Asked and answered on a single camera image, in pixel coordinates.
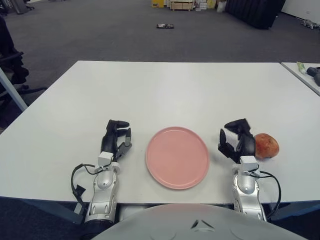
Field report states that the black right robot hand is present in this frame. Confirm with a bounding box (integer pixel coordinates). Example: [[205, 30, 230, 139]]
[[217, 118, 256, 165]]

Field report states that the black office chair with jacket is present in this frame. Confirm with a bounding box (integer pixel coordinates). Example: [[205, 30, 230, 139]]
[[0, 17, 48, 106]]

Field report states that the grey desk leg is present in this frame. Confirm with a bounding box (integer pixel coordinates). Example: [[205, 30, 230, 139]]
[[0, 66, 28, 112]]

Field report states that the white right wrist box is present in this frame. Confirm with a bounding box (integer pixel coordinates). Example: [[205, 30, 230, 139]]
[[239, 155, 259, 171]]

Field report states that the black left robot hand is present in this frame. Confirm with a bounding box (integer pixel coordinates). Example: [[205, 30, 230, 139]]
[[100, 119, 133, 162]]

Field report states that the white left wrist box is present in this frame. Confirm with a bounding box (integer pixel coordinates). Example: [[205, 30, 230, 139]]
[[97, 151, 114, 166]]

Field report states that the grey robot dog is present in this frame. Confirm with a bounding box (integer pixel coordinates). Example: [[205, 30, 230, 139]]
[[301, 19, 320, 30]]

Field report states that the black curtain partition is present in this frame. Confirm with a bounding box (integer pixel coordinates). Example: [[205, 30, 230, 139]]
[[224, 0, 287, 31]]

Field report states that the red apple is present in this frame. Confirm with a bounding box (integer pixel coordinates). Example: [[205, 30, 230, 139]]
[[253, 133, 280, 160]]

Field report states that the wooden pallet crate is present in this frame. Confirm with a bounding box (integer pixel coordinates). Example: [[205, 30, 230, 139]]
[[170, 0, 195, 11]]

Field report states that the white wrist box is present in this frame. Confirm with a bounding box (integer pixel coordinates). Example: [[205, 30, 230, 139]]
[[97, 151, 114, 166], [239, 155, 259, 171]]

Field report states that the green white tube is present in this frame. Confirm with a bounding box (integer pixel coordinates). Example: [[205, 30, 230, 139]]
[[296, 61, 307, 75]]

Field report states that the pink round plate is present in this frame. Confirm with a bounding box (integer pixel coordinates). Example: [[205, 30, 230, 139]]
[[145, 126, 210, 190]]

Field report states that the stack of white boxes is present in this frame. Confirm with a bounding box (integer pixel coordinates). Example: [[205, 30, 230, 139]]
[[194, 0, 209, 12]]

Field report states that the grey robot torso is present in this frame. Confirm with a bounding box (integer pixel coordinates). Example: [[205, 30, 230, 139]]
[[82, 202, 305, 240]]

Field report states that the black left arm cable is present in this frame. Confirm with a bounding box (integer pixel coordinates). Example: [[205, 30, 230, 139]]
[[70, 163, 101, 203]]

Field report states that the white side table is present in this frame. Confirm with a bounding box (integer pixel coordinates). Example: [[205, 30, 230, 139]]
[[280, 61, 320, 97]]

